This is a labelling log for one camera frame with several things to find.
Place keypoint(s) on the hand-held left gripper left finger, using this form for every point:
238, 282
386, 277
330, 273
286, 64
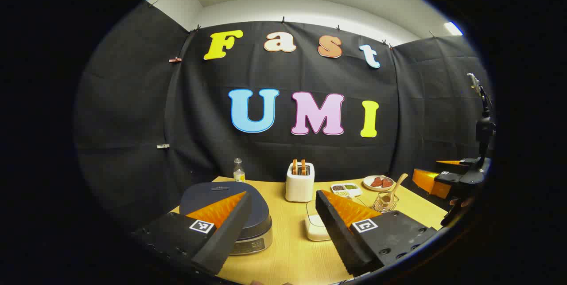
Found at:
226, 236

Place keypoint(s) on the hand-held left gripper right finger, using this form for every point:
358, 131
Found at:
336, 236

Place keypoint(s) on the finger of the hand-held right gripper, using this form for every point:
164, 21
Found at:
467, 161
445, 178

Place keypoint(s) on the white rice box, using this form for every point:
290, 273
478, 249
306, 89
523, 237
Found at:
315, 229

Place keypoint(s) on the dark rice cooker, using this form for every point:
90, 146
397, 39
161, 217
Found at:
208, 194

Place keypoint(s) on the wooden spoon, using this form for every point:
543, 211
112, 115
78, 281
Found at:
398, 184

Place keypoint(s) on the clear chopstick holder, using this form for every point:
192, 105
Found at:
384, 205

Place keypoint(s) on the white divided grain dish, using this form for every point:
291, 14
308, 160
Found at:
346, 189

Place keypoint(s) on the red meat slice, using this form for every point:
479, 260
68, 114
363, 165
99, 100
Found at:
387, 183
376, 182

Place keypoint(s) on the white round plate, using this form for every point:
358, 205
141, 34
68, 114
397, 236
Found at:
367, 184

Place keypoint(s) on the white toaster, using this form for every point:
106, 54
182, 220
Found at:
299, 187

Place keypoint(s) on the small glass bottle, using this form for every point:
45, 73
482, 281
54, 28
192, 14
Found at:
239, 174

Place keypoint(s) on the toasted bread slice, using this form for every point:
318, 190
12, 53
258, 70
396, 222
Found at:
295, 167
304, 167

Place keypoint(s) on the short ceiling light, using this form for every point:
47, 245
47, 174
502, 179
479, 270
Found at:
453, 28

